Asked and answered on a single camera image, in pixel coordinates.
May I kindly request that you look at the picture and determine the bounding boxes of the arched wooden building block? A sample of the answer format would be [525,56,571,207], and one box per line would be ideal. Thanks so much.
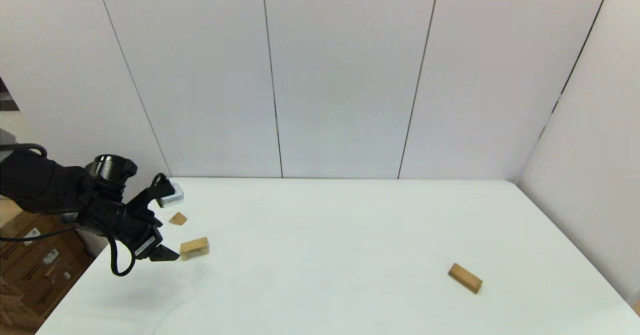
[180,237,210,262]

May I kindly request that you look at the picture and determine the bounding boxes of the rectangular wooden building block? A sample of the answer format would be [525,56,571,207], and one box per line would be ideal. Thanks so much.
[447,263,483,294]

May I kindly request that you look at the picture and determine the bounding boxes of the stacked cardboard boxes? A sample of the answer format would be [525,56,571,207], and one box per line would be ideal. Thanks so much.
[0,210,96,321]

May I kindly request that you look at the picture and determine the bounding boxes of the small plain cardboard box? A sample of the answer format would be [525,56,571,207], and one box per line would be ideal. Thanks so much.
[0,275,43,334]

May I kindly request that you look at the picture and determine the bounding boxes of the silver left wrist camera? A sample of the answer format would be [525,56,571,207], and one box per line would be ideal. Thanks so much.
[159,181,185,208]

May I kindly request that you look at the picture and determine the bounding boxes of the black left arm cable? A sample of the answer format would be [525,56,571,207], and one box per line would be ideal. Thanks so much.
[0,144,137,278]

